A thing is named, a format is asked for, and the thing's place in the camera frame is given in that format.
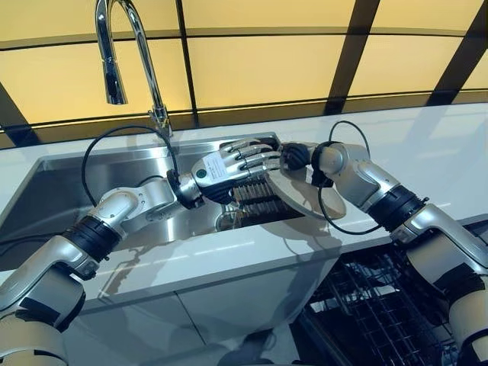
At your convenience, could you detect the round sink drain strainer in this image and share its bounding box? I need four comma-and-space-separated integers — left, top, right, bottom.
215, 211, 243, 232

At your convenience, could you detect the dishwasher wire rack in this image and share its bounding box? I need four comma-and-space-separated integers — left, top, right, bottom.
308, 243, 470, 366

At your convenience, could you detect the black built-in dishwasher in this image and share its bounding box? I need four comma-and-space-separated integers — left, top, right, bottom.
297, 213, 488, 366

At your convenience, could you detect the chrome pull-down faucet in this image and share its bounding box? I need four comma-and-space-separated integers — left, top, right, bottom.
94, 0, 175, 139

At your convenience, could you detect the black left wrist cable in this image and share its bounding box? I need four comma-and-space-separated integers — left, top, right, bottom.
82, 126, 180, 207

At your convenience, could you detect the stainless steel sink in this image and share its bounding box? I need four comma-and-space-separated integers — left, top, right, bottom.
0, 131, 306, 268

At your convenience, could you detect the small cream plate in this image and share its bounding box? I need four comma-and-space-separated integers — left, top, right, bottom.
266, 162, 348, 221

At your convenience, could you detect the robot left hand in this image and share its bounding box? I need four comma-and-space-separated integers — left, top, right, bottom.
192, 137, 285, 204

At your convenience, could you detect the black sink dish rack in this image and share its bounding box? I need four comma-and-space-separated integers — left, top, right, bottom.
219, 136, 306, 226

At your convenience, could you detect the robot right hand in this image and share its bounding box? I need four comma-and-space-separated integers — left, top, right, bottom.
280, 141, 316, 171

